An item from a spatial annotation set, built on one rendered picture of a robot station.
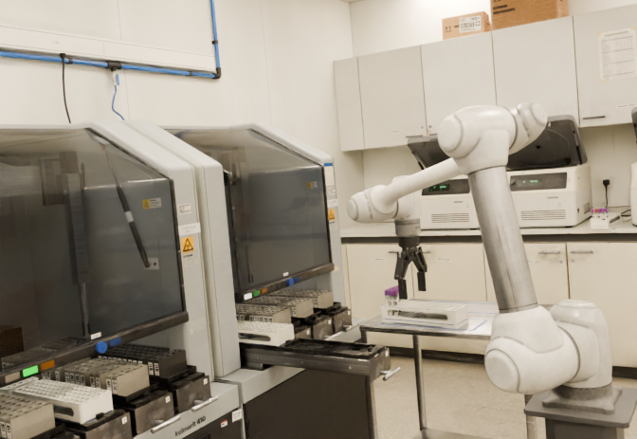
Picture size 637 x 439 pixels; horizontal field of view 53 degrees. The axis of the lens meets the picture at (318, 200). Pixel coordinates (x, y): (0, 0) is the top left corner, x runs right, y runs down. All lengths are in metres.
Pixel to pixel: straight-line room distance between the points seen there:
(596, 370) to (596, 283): 2.30
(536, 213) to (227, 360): 2.49
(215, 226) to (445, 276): 2.53
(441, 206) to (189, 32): 1.95
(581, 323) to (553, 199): 2.35
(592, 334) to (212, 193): 1.21
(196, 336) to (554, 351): 1.06
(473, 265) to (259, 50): 1.98
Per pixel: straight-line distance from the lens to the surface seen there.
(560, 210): 4.15
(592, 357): 1.86
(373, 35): 5.31
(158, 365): 1.98
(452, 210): 4.33
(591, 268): 4.15
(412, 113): 4.72
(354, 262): 4.70
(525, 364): 1.69
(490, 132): 1.74
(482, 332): 2.19
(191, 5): 3.89
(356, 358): 2.03
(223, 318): 2.18
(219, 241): 2.16
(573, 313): 1.85
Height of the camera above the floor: 1.40
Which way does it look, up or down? 3 degrees down
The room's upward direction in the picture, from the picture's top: 5 degrees counter-clockwise
